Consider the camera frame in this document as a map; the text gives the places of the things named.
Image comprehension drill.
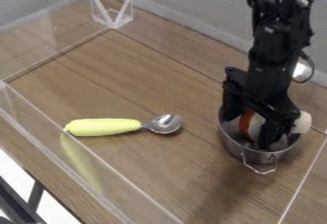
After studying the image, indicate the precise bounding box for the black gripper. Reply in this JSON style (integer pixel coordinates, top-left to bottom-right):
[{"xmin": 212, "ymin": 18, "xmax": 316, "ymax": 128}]
[{"xmin": 222, "ymin": 51, "xmax": 300, "ymax": 149}]

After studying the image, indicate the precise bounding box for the toy mushroom red cap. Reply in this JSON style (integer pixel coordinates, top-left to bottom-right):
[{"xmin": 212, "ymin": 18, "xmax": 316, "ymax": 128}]
[{"xmin": 238, "ymin": 110, "xmax": 312, "ymax": 142}]

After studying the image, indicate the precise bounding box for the silver pot with handles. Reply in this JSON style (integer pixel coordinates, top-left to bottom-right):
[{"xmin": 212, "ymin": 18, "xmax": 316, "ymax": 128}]
[{"xmin": 218, "ymin": 111, "xmax": 303, "ymax": 175}]

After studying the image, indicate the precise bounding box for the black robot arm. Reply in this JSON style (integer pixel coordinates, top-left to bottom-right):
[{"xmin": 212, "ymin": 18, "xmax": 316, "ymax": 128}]
[{"xmin": 222, "ymin": 0, "xmax": 313, "ymax": 149}]

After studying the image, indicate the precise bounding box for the spoon with yellow handle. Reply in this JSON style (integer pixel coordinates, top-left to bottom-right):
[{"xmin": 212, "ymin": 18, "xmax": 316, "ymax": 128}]
[{"xmin": 64, "ymin": 114, "xmax": 184, "ymax": 137}]

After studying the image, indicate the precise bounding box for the clear acrylic enclosure wall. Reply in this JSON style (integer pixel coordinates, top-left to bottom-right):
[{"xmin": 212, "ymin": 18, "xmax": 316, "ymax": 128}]
[{"xmin": 0, "ymin": 1, "xmax": 327, "ymax": 224}]

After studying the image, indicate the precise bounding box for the clear acrylic corner bracket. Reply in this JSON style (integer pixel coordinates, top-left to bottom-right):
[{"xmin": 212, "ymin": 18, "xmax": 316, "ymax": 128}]
[{"xmin": 89, "ymin": 0, "xmax": 133, "ymax": 30}]

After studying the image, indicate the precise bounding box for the dark metal table frame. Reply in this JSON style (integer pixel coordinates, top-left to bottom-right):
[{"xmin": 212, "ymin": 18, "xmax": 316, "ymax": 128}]
[{"xmin": 0, "ymin": 177, "xmax": 46, "ymax": 224}]

